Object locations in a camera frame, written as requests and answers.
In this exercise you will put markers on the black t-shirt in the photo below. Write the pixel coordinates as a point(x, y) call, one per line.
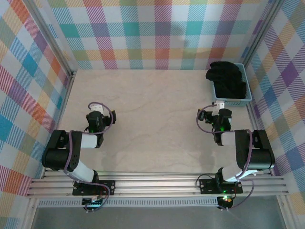
point(226, 81)

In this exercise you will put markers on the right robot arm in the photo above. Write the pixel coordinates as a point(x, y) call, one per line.
point(262, 155)

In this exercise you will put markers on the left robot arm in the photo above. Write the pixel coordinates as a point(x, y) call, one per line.
point(57, 157)

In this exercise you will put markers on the light blue plastic basket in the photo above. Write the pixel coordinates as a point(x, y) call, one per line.
point(238, 103)

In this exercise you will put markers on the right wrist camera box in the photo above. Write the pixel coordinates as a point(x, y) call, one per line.
point(219, 105)

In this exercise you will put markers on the aluminium side rail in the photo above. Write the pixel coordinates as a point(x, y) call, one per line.
point(252, 114)
point(65, 100)

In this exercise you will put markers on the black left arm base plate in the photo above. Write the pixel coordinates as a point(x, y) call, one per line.
point(109, 184)

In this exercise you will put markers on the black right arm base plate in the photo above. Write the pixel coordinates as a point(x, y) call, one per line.
point(207, 186)

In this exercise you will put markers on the aluminium mounting rail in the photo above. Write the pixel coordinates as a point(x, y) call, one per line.
point(155, 183)

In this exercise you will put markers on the aluminium corner post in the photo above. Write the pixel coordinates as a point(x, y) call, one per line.
point(47, 35)
point(262, 31)

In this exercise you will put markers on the aluminium frame leg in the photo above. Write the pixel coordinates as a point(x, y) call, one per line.
point(286, 212)
point(29, 214)

